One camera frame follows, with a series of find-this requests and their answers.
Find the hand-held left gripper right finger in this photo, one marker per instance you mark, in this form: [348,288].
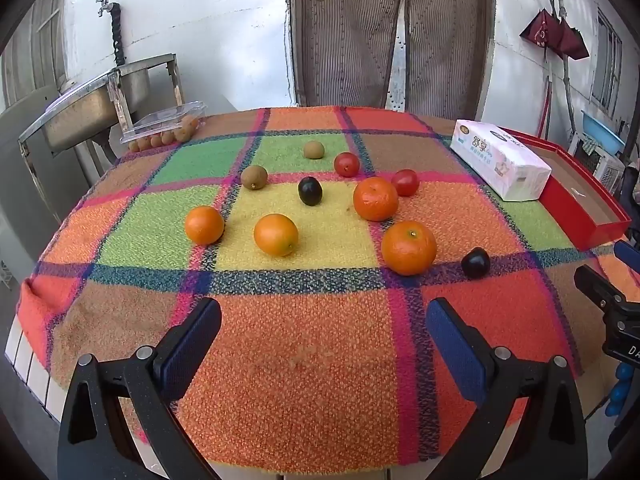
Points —
[450,340]

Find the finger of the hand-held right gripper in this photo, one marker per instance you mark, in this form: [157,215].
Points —
[597,287]
[629,255]

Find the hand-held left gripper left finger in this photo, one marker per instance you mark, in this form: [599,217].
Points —
[200,332]

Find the red cardboard box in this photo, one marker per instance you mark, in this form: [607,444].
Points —
[575,210]

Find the dark purple plum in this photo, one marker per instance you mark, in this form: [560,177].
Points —
[310,190]
[475,262]

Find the large orange with stem mark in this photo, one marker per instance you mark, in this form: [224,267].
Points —
[409,247]

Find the small smooth orange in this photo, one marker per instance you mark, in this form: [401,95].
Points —
[204,224]

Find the yellowish smooth orange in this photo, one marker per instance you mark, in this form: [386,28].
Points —
[275,234]

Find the deep orange tangerine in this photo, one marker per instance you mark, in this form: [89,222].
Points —
[375,198]

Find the red tomato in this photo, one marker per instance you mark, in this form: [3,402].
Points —
[346,164]
[405,182]

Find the brown kiwi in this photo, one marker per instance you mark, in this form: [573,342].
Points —
[314,149]
[254,177]

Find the person's right hand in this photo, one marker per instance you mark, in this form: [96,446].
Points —
[620,385]

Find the clear plastic film scrap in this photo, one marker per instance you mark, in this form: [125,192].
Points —
[577,192]

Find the white air conditioner unit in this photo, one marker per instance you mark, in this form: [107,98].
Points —
[605,170]

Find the colourful plaid blanket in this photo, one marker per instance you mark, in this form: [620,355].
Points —
[310,360]

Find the green checked cloth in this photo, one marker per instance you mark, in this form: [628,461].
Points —
[589,147]

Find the blue plastic basin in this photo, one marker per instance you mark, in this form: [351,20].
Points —
[602,132]

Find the white tissue pack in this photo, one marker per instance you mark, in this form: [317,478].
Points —
[500,165]

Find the red pole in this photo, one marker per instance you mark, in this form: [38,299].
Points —
[548,105]

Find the bare wooden stick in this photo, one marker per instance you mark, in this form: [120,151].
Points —
[567,85]

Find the barred window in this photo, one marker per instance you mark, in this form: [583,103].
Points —
[606,60]

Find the pile of brown longans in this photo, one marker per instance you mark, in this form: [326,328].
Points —
[182,134]

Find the clear plastic container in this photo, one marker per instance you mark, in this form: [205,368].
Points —
[165,117]

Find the dark red umbrella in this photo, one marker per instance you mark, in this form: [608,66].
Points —
[550,32]

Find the stainless steel sink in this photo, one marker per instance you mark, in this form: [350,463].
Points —
[85,105]

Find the metal wall faucet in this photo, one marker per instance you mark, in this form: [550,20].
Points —
[102,6]

